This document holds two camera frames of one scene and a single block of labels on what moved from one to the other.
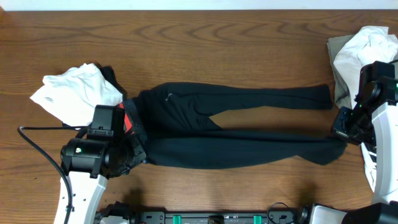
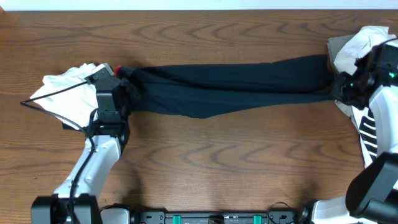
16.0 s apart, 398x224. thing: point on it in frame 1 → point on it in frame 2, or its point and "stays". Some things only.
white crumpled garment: x=369 y=45 stays
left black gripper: x=140 y=152 → x=122 y=86
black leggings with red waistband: x=174 y=122 → x=209 y=91
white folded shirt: x=73 y=96 stays
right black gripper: x=339 y=126 → x=343 y=77
